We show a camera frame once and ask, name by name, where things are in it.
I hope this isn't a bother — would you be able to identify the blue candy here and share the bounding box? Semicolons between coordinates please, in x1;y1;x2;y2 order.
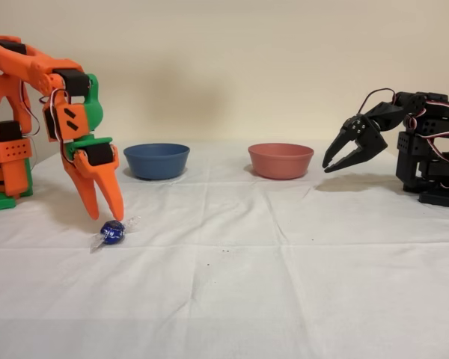
89;215;141;255

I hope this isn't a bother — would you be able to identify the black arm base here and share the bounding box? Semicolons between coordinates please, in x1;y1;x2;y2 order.
418;189;449;209

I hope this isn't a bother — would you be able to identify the green arm base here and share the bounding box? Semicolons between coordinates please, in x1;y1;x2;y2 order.
0;156;16;213

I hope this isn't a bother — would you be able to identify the blue bowl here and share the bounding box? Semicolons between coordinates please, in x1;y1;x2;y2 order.
123;143;191;181

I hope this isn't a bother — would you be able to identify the pink bowl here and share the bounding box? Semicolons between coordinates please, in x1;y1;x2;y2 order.
248;143;315;180

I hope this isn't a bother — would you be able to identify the white tablecloth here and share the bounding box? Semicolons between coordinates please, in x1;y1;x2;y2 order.
0;140;449;359

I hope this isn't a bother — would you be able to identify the black arm servo cable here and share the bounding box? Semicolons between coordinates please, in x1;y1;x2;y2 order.
358;88;397;114

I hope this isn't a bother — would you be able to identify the orange arm servo cable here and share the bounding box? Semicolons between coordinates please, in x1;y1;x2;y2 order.
38;88;72;166

